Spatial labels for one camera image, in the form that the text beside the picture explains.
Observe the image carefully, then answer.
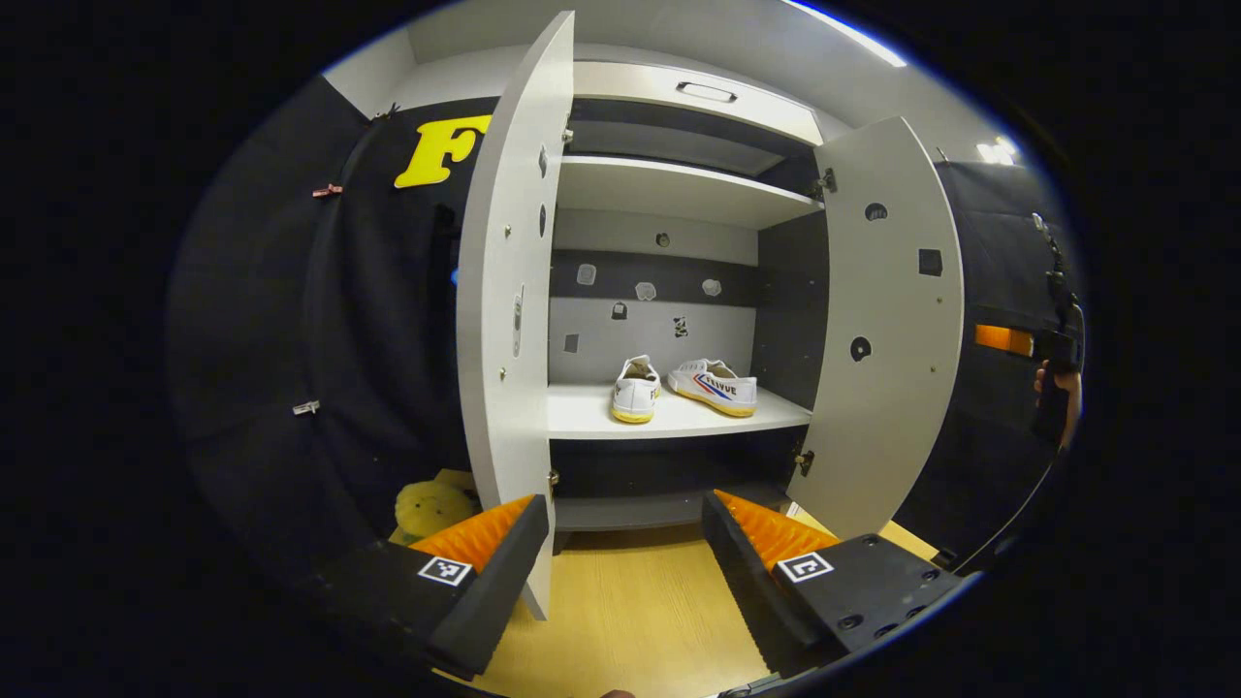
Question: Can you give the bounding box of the white canvas shoe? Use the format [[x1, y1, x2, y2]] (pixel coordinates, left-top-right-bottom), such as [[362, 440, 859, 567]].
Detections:
[[611, 355, 663, 425], [667, 359, 759, 418]]

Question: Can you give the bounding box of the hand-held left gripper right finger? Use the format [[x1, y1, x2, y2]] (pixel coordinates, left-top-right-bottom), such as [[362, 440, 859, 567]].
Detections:
[[701, 490, 971, 677]]

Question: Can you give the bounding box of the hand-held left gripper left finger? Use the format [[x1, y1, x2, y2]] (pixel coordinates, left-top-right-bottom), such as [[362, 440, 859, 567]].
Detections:
[[310, 494, 551, 682]]

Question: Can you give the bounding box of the white cabinet door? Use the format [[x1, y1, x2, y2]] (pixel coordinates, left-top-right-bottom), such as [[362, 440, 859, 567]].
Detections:
[[456, 10, 576, 621], [783, 116, 966, 541]]

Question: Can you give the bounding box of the yellow plush toy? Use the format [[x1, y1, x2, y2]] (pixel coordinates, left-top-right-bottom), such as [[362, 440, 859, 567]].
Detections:
[[393, 470, 481, 544]]

